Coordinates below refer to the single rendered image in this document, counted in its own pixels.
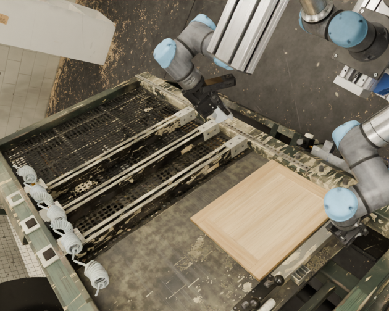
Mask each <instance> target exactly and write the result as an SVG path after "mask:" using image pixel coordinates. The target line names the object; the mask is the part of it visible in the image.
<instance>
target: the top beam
mask: <svg viewBox="0 0 389 311"><path fill-rule="evenodd" d="M1 157H3V155H2V154H1V151H0V158H1ZM0 191H1V192H2V195H3V196H4V198H5V200H6V202H7V204H8V206H9V208H10V209H11V211H12V213H13V215H14V217H15V219H16V221H17V223H18V224H19V227H20V229H21V230H22V232H23V234H24V236H25V238H26V239H27V241H28V243H29V245H30V247H31V249H32V251H33V253H34V255H35V257H36V258H37V260H38V262H39V264H40V266H41V268H42V269H43V271H44V274H45V275H46V277H47V279H48V281H49V283H50V285H51V287H52V288H53V290H54V292H55V294H56V296H57V298H58V300H59V302H60V303H61V306H62V307H63V309H64V311H99V309H98V307H97V306H96V304H95V303H94V301H93V300H92V301H90V302H89V303H86V301H85V300H84V298H83V296H82V295H81V293H80V292H79V290H78V288H77V287H76V285H75V283H74V282H73V280H72V278H71V277H70V275H69V273H68V271H67V270H66V268H65V267H64V265H63V263H62V262H61V260H60V259H59V260H57V261H55V262H54V263H52V264H51V265H50V266H48V267H46V268H44V267H43V264H42V263H41V261H40V259H39V257H38V255H37V254H36V253H37V252H38V251H40V250H41V249H43V248H44V247H46V246H48V245H49V244H50V242H49V240H48V238H47V237H46V235H45V233H44V231H43V230H42V228H41V227H40V228H38V229H37V230H35V231H33V232H32V233H30V234H28V235H26V233H25V231H24V230H23V228H22V226H21V224H20V222H21V221H23V220H24V219H26V218H28V217H29V216H31V215H33V214H32V212H31V210H30V208H29V207H28V205H27V203H26V202H25V201H24V202H22V203H20V204H19V205H17V206H15V207H13V208H12V207H11V206H10V204H9V201H8V200H7V198H6V197H7V196H9V195H10V194H12V193H14V192H16V191H18V189H17V187H16V185H15V183H14V182H13V180H12V178H11V177H10V175H9V174H8V172H7V170H6V168H5V167H4V165H3V164H2V162H1V160H0ZM21 198H22V197H21V195H20V194H18V195H16V196H14V197H12V198H11V199H12V200H13V202H16V201H18V200H20V199H21Z"/></svg>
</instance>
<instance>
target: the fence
mask: <svg viewBox="0 0 389 311"><path fill-rule="evenodd" d="M330 222H331V220H329V221H328V222H327V223H326V224H325V225H324V226H323V227H322V228H321V229H320V230H319V231H318V232H316V233H315V234H314V235H313V236H312V237H311V238H310V239H308V240H307V241H306V242H305V243H304V244H303V245H302V246H301V247H300V248H299V249H298V250H297V251H296V252H294V253H293V254H292V255H291V256H290V257H289V258H288V259H286V261H284V263H282V264H281V265H280V266H279V267H278V268H277V269H276V270H275V271H274V272H272V273H271V275H272V276H275V275H282V276H283V277H284V279H285V282H284V284H285V283H286V282H287V281H288V280H289V279H290V278H291V274H292V273H293V272H294V271H295V270H296V269H298V268H299V267H300V266H301V265H302V264H303V265H306V264H307V263H308V262H309V261H310V260H311V259H312V258H313V257H314V256H315V255H316V254H317V253H318V252H319V251H320V250H321V249H322V248H323V247H324V246H325V245H326V244H327V243H328V242H329V241H330V240H331V239H333V238H334V237H335V235H333V234H332V233H331V232H330V231H329V232H328V231H327V229H326V226H327V225H328V224H329V223H330ZM284 284H283V285H284ZM283 285H282V286H283ZM282 286H277V287H275V288H274V289H273V290H272V291H271V292H270V293H269V294H268V295H267V296H266V297H265V298H263V300H262V301H261V305H260V307H261V306H262V305H263V304H264V303H265V302H266V301H268V300H269V299H270V298H271V297H272V296H273V295H274V294H275V293H276V292H277V291H278V290H279V289H280V288H281V287H282ZM260 307H259V308H260ZM259 308H258V309H259ZM258 309H252V310H251V311H257V310H258Z"/></svg>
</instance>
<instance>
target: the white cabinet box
mask: <svg viewBox="0 0 389 311"><path fill-rule="evenodd" d="M115 26H116V24H115V23H113V22H112V21H110V20H109V19H108V18H107V17H105V16H104V15H102V13H100V12H99V11H97V10H94V9H90V8H88V7H85V6H81V5H79V4H76V3H73V2H70V1H66V0H0V43H1V44H6V45H10V46H15V47H19V48H24V49H30V50H34V51H39V52H44V53H48V54H53V55H57V56H62V57H68V58H71V59H76V60H82V61H85V62H91V63H94V64H99V65H104V63H105V60H106V57H107V53H108V51H109V47H110V45H111V41H112V38H113V35H114V32H115Z"/></svg>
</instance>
